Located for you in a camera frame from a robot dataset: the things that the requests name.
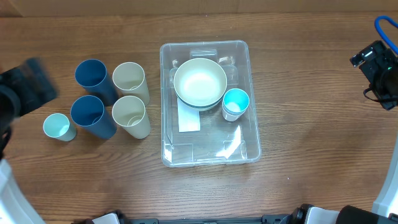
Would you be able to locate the beige tall cup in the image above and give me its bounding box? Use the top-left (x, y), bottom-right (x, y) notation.
top-left (113, 62), bottom-right (150, 106)
top-left (112, 96), bottom-right (151, 139)

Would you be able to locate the dark blue tall cup front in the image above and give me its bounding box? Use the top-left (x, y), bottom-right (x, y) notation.
top-left (70, 95), bottom-right (117, 139)

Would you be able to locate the clear plastic storage bin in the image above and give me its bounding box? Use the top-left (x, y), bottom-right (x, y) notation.
top-left (160, 40), bottom-right (262, 167)

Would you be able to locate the beige tall cup front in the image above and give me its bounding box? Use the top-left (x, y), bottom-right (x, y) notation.
top-left (112, 96), bottom-right (151, 139)

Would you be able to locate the mint green small cup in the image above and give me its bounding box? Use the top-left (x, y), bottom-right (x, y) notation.
top-left (43, 113), bottom-right (76, 141)

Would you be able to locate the cream bowl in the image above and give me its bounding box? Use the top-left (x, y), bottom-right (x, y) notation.
top-left (174, 58), bottom-right (228, 106)

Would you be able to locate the pink small cup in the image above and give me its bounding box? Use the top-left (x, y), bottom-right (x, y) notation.
top-left (222, 110), bottom-right (242, 122)

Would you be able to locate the black rail at table edge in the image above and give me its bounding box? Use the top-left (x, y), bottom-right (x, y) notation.
top-left (74, 203), bottom-right (341, 224)

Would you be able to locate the beige tall cup rear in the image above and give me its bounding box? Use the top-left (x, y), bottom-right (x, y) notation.
top-left (113, 62), bottom-right (150, 106)

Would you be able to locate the grey small cup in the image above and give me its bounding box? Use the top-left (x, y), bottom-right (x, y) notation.
top-left (222, 105), bottom-right (246, 115)

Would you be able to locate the dark blue tall cup rear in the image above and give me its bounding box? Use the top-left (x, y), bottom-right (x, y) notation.
top-left (75, 59), bottom-right (119, 106)

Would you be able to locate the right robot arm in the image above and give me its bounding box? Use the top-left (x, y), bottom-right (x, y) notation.
top-left (335, 40), bottom-right (397, 223)

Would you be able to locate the blue bowl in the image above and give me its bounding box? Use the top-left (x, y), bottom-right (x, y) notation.
top-left (176, 94), bottom-right (224, 106)

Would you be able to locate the white bowl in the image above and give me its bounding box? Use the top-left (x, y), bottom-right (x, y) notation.
top-left (187, 104), bottom-right (217, 111)

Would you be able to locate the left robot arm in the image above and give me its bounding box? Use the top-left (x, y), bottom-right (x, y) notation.
top-left (1, 58), bottom-right (58, 223)

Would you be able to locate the dark blue tall cup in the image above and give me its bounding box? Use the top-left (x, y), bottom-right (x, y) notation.
top-left (75, 59), bottom-right (119, 106)
top-left (70, 95), bottom-right (117, 139)

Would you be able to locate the white label in bin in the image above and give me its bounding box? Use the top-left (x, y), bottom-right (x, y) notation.
top-left (177, 98), bottom-right (200, 133)

